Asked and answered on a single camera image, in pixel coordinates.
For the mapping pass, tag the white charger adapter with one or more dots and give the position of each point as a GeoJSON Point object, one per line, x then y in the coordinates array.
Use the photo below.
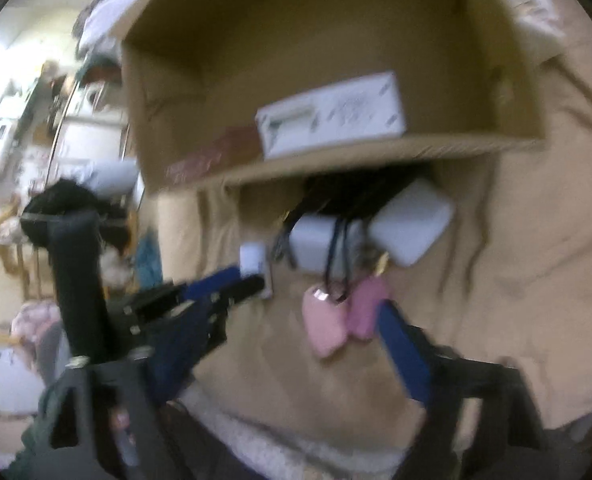
{"type": "Point", "coordinates": [313, 240]}

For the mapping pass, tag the white crumpled clothing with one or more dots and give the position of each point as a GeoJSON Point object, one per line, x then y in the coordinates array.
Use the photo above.
{"type": "Point", "coordinates": [116, 10]}

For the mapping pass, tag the white rounded case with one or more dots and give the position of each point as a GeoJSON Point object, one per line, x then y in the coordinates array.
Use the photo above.
{"type": "Point", "coordinates": [413, 222]}

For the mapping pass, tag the cardboard box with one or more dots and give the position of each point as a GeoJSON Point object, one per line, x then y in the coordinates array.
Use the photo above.
{"type": "Point", "coordinates": [301, 45]}

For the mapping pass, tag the white charger items in box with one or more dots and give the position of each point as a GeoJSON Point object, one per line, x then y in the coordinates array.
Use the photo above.
{"type": "Point", "coordinates": [331, 112]}

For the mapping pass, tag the teal cloth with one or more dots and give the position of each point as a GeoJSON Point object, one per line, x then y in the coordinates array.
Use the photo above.
{"type": "Point", "coordinates": [148, 262]}

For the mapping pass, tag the beige bed sheet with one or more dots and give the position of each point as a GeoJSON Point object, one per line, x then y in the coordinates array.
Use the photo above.
{"type": "Point", "coordinates": [515, 260]}

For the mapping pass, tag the small white plug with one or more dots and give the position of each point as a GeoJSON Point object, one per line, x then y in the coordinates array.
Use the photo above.
{"type": "Point", "coordinates": [253, 257]}

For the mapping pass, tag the light pink pouch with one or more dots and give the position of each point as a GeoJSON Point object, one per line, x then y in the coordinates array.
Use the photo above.
{"type": "Point", "coordinates": [323, 325]}

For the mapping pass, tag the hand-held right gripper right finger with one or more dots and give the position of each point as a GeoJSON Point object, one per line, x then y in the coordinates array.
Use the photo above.
{"type": "Point", "coordinates": [403, 355]}

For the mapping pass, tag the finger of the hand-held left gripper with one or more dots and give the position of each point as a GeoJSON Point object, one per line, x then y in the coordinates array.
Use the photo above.
{"type": "Point", "coordinates": [211, 282]}
{"type": "Point", "coordinates": [241, 292]}

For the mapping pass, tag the dark red flat box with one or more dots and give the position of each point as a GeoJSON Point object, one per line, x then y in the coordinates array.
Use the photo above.
{"type": "Point", "coordinates": [216, 155]}

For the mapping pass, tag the pink lighter with brass end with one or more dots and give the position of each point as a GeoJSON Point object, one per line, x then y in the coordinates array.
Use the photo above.
{"type": "Point", "coordinates": [368, 305]}

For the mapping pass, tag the cream duvet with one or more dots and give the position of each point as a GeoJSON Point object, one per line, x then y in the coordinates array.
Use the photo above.
{"type": "Point", "coordinates": [530, 5]}

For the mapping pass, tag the white fluffy blanket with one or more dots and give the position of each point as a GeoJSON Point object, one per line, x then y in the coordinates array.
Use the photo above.
{"type": "Point", "coordinates": [286, 445]}

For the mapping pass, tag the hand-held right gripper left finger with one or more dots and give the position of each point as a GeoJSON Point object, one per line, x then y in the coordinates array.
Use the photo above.
{"type": "Point", "coordinates": [176, 355]}

